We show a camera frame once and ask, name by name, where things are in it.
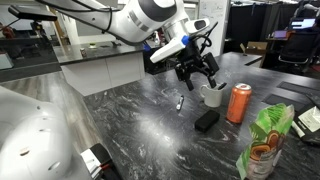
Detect black and white control box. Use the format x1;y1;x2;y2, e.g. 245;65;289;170
79;143;122;180

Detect open laptop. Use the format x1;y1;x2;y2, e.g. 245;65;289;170
272;29;289;40

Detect white counter island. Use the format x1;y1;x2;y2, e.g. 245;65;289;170
53;40;147;97

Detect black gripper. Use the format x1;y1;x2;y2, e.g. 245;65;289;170
174;37;218;92

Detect black overhead camera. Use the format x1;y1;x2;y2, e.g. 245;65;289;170
8;4;58;22

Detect black rectangular block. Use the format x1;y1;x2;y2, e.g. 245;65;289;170
194;109;221;133

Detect green snack bag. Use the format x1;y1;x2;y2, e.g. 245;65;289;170
235;103;296;180

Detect black office chair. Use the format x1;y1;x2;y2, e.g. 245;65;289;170
278;31;320;73

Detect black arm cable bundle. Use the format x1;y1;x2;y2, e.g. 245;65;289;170
34;0;219;49

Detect white whiteboard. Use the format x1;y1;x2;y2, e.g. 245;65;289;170
198;0;231;58

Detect silver and black marker pen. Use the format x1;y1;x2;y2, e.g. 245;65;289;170
175;95;185;112

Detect orange drink can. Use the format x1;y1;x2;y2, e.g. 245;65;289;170
226;83;253;125

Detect cardboard box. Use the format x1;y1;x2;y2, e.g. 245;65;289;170
239;41;269;57

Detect white spray bottle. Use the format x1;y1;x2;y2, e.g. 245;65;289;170
153;30;161;46

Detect white ceramic mug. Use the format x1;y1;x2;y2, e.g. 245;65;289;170
199;83;224;108

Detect black flat table mat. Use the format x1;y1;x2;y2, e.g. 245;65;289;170
276;80;320;98
262;93;306;112

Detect lit computer monitor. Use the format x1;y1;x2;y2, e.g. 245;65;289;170
289;17;317;31

